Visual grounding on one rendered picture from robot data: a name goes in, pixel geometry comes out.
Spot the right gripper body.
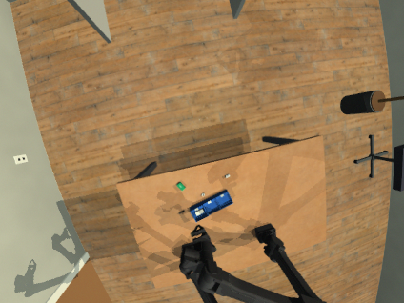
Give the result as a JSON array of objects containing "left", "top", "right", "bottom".
[{"left": 192, "top": 228, "right": 215, "bottom": 253}]

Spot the small green block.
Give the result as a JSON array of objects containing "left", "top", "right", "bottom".
[{"left": 177, "top": 182, "right": 186, "bottom": 191}]

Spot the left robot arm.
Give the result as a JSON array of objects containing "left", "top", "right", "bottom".
[{"left": 179, "top": 244, "right": 218, "bottom": 303}]

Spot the blue rack of bins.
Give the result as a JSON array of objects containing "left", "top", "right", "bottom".
[{"left": 190, "top": 190, "right": 233, "bottom": 222}]

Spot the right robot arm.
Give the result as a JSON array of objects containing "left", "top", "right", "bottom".
[{"left": 180, "top": 227, "right": 327, "bottom": 303}]

